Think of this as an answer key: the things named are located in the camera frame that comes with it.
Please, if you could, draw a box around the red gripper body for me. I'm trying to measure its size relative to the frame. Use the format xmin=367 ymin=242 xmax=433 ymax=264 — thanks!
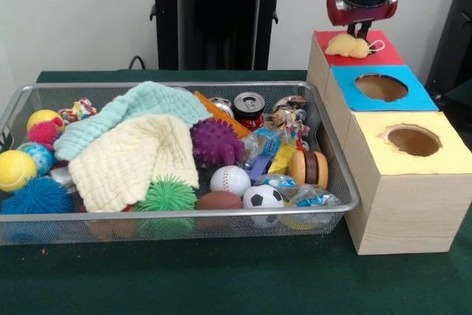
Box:
xmin=326 ymin=0 xmax=400 ymax=28

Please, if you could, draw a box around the yellow plush toy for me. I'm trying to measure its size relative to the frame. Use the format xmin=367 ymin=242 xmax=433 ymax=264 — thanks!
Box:
xmin=324 ymin=32 xmax=386 ymax=59

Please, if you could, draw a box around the cream knitted cloth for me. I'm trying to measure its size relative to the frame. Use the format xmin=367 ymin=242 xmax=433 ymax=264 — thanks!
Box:
xmin=67 ymin=114 xmax=200 ymax=213

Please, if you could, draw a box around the wooden box with three holes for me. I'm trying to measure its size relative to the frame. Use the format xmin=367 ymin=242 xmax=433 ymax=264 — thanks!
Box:
xmin=306 ymin=29 xmax=472 ymax=256

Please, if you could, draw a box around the metal mesh bin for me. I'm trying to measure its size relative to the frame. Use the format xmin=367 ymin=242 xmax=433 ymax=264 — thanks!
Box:
xmin=0 ymin=80 xmax=361 ymax=246

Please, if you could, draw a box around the black chair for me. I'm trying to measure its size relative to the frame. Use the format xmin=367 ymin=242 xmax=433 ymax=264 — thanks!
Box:
xmin=423 ymin=0 xmax=472 ymax=89

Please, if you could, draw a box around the dark green side table cloth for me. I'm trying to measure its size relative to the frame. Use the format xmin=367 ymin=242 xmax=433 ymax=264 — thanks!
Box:
xmin=440 ymin=79 xmax=472 ymax=109

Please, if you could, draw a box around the wooden toy burger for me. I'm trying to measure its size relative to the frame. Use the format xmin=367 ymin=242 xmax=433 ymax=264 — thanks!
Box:
xmin=288 ymin=150 xmax=329 ymax=190

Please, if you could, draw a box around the purple spiky monster toy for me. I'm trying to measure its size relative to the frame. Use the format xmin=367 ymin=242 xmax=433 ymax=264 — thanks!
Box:
xmin=190 ymin=117 xmax=245 ymax=167

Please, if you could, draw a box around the small soccer ball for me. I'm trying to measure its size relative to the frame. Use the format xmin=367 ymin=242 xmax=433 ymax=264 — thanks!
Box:
xmin=242 ymin=184 xmax=285 ymax=228

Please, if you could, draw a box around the white toy baseball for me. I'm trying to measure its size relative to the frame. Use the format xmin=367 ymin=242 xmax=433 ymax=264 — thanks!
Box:
xmin=209 ymin=165 xmax=252 ymax=198

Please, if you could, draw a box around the brown toy football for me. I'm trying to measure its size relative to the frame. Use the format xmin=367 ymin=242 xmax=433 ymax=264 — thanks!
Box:
xmin=195 ymin=190 xmax=244 ymax=233

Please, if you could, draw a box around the mint knitted cloth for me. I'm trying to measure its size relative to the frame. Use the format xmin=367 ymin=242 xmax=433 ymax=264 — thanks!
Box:
xmin=53 ymin=80 xmax=215 ymax=161

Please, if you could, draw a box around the green spiky rubber ball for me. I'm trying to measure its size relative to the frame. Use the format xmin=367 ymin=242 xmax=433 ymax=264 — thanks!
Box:
xmin=133 ymin=174 xmax=198 ymax=237

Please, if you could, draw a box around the blue spiky rubber ball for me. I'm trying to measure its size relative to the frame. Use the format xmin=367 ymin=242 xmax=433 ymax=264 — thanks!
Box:
xmin=0 ymin=176 xmax=74 ymax=215

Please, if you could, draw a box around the yellow tennis ball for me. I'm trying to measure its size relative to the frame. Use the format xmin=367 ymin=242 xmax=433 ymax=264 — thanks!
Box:
xmin=0 ymin=149 xmax=38 ymax=193

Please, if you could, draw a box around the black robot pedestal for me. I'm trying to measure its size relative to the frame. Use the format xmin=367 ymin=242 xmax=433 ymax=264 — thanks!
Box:
xmin=142 ymin=0 xmax=298 ymax=71

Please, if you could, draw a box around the black cable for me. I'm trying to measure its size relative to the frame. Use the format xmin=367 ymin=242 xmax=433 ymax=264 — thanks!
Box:
xmin=127 ymin=55 xmax=149 ymax=70

